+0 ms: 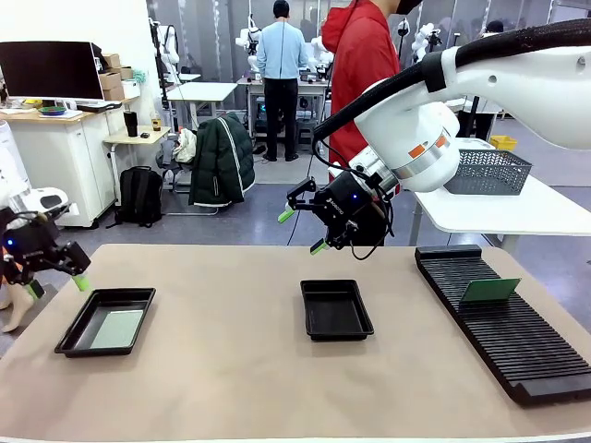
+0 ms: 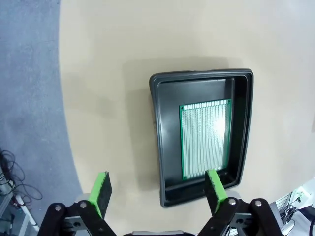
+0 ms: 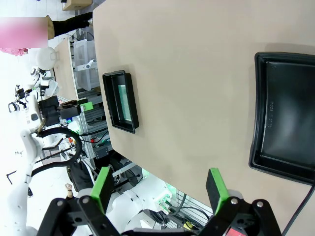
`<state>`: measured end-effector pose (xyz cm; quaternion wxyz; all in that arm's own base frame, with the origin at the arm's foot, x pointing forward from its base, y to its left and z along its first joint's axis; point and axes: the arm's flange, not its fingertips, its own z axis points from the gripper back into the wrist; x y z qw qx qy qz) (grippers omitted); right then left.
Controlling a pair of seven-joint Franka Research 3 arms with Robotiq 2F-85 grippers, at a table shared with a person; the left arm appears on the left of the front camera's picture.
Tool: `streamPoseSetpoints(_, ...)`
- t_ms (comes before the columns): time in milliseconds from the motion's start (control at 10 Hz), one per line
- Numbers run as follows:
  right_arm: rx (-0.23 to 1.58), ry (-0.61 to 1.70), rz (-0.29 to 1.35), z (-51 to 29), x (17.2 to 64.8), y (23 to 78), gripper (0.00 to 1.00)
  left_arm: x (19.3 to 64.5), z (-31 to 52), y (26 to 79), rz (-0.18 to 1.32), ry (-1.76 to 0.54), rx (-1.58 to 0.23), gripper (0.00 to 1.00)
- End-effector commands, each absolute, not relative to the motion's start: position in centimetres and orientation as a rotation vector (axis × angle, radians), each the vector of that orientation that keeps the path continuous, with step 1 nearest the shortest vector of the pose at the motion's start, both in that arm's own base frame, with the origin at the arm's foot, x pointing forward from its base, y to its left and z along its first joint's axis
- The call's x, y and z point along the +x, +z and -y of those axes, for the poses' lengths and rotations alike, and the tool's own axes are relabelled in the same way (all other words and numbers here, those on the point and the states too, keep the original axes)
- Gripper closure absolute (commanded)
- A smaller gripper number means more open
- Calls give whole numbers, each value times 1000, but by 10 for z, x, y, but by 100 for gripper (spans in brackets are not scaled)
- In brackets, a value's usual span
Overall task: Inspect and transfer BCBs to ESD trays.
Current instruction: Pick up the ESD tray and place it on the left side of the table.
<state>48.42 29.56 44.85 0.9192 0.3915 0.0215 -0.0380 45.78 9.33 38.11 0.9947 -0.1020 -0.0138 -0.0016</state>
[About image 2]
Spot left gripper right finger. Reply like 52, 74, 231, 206
196, 169, 283, 236

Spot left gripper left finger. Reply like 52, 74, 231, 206
40, 171, 117, 236

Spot green perforated circuit board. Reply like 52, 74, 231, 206
179, 98, 232, 180

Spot black ESD tray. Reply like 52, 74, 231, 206
148, 68, 254, 209

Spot tangled black floor cables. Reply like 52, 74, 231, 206
0, 144, 44, 223

